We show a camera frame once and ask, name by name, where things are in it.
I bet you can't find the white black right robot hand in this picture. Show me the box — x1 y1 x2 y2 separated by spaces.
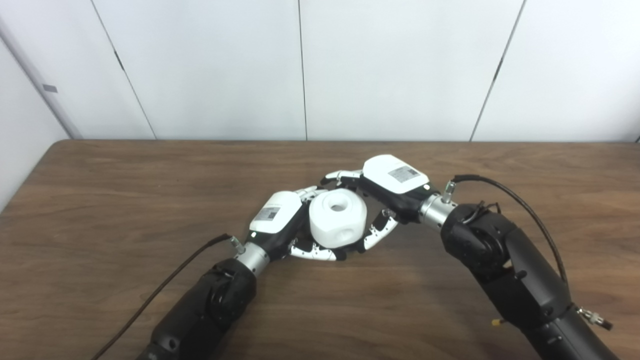
320 154 441 253

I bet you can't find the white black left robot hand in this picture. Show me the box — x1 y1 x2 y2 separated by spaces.
245 186 347 262

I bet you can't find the black flanged holder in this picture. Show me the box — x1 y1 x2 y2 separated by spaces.
295 234 366 256

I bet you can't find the round white piece with holes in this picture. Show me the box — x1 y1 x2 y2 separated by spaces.
309 188 368 249

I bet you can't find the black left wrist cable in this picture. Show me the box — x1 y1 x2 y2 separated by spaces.
90 234 246 360

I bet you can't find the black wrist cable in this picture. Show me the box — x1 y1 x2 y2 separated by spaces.
440 174 613 331
90 234 246 360

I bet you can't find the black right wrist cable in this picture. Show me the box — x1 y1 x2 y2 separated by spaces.
440 174 613 331

